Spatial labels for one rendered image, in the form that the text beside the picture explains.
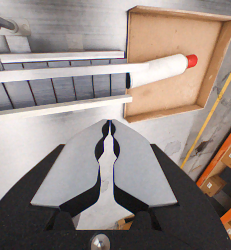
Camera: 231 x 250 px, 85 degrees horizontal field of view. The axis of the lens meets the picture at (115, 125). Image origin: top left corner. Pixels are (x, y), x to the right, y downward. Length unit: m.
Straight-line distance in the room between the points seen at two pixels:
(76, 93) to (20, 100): 0.10
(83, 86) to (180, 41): 0.29
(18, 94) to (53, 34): 0.13
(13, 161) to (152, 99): 0.44
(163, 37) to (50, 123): 0.36
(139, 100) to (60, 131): 0.24
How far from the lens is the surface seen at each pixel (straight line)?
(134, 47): 0.36
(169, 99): 0.47
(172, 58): 0.38
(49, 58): 0.27
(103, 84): 0.29
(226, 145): 3.38
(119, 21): 0.35
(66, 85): 0.28
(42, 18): 0.32
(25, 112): 0.27
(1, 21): 0.26
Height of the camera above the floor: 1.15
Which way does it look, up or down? 52 degrees down
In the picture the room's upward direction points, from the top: 145 degrees clockwise
